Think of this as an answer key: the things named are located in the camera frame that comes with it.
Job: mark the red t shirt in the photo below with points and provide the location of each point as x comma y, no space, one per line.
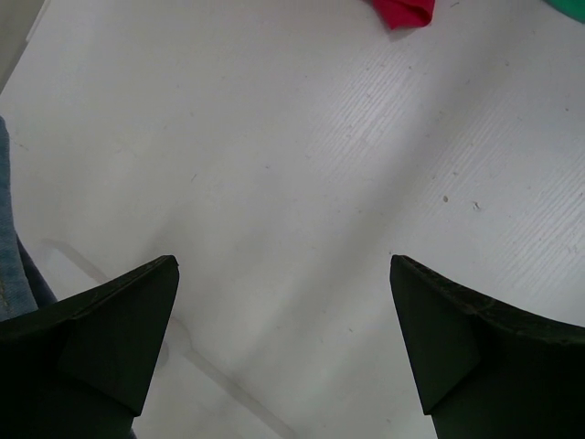
404,13

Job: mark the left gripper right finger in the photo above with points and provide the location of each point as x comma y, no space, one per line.
484,368

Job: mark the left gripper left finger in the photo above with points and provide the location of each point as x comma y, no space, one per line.
82,367

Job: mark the blue denim garment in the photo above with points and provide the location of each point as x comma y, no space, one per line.
23,288

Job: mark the green t shirt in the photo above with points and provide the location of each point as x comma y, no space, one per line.
574,9

